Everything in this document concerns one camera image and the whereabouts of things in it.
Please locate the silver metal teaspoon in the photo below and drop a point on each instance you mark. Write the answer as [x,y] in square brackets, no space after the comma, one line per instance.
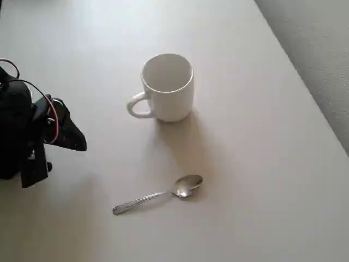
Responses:
[188,184]

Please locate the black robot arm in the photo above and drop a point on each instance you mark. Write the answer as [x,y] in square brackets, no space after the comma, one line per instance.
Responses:
[13,114]

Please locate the white ceramic mug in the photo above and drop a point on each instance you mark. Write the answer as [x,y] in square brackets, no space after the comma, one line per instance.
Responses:
[171,103]

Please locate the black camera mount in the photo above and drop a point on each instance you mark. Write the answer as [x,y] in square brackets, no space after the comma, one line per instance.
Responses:
[34,166]

